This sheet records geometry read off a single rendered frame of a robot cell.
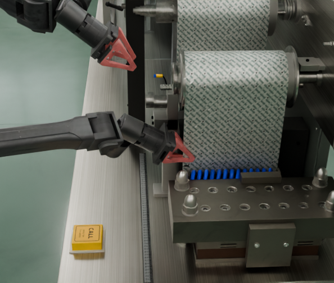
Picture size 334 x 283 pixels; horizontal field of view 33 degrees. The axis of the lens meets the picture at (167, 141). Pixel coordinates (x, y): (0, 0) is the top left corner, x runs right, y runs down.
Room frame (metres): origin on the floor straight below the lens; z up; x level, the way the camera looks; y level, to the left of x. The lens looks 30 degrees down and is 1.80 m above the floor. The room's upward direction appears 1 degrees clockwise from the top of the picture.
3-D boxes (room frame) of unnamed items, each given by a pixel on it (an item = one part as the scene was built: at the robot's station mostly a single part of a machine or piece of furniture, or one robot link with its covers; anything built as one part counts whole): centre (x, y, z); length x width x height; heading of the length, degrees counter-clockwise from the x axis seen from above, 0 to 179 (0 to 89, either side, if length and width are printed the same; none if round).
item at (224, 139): (1.18, -0.16, 1.10); 0.23 x 0.01 x 0.18; 94
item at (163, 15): (1.48, 0.00, 1.33); 0.06 x 0.06 x 0.06; 4
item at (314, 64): (1.25, -0.33, 1.28); 0.06 x 0.05 x 0.02; 94
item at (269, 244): (0.97, -0.23, 0.96); 0.10 x 0.03 x 0.11; 94
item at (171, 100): (1.26, 0.01, 1.05); 0.06 x 0.05 x 0.31; 94
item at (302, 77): (1.25, -0.33, 1.25); 0.07 x 0.04 x 0.04; 94
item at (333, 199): (1.03, -0.37, 1.05); 0.04 x 0.04 x 0.04
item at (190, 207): (1.00, -0.05, 1.05); 0.04 x 0.04 x 0.04
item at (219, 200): (1.06, -0.21, 1.00); 0.40 x 0.16 x 0.06; 94
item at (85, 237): (1.05, 0.19, 0.91); 0.07 x 0.07 x 0.02; 4
